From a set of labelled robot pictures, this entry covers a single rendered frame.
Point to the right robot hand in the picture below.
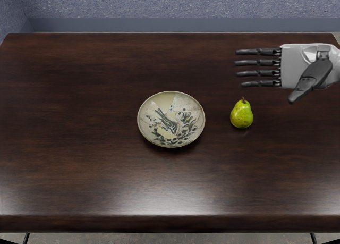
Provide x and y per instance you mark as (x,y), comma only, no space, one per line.
(292,66)

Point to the green pear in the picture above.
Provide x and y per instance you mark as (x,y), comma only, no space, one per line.
(241,116)

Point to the patterned ceramic plate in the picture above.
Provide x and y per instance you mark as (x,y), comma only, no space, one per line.
(171,119)

